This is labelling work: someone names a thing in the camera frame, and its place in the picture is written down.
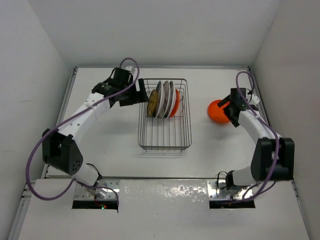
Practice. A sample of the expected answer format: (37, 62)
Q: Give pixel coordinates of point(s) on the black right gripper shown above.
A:
(226, 110)

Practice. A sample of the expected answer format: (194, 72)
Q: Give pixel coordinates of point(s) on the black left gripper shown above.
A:
(138, 96)

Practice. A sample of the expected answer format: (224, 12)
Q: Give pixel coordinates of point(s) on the yellow patterned plate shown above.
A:
(152, 103)

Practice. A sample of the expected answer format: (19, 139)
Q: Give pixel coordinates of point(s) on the orange plate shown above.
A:
(216, 114)
(176, 103)

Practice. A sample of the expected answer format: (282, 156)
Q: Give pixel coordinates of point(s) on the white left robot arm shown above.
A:
(60, 149)

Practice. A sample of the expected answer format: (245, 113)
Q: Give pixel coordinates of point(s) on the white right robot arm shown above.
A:
(273, 157)

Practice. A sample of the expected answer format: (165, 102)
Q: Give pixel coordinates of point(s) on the orange plate in rack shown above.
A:
(176, 103)

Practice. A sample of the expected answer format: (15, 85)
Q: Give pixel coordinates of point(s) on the teal rimmed plate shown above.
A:
(159, 90)

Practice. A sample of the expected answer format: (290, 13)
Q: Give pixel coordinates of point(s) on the white floral plate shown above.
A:
(165, 99)

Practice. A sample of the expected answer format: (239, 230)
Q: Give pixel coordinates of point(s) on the dark rimmed white plate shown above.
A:
(172, 99)

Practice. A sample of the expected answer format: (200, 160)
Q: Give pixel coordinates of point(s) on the wire dish rack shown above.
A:
(166, 134)

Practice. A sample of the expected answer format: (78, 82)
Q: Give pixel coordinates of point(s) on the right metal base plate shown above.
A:
(219, 193)

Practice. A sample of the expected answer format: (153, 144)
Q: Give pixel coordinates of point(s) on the metal base plate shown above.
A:
(103, 190)
(219, 193)

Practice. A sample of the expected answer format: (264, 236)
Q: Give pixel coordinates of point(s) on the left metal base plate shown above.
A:
(103, 190)

